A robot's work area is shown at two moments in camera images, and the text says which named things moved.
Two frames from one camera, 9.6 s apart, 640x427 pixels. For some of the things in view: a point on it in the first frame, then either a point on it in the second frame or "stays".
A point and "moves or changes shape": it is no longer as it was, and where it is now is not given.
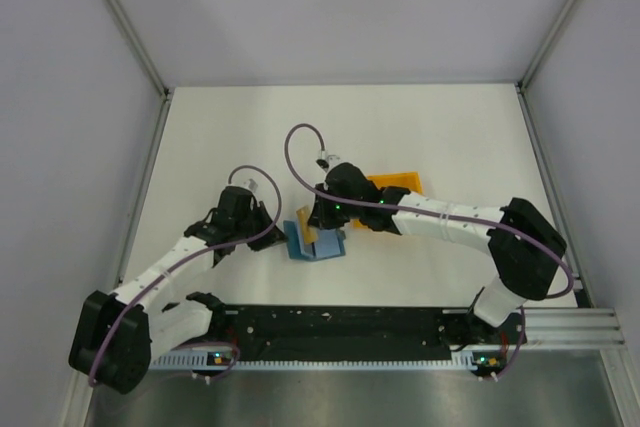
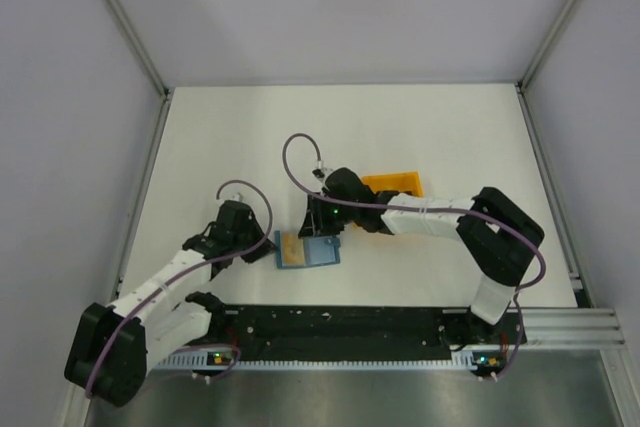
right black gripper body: (334, 214) stays
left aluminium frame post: (126, 22) stays
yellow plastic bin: (410, 180) stays
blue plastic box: (329, 243) moves or changes shape
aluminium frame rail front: (572, 327) stays
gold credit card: (310, 233) moves or changes shape
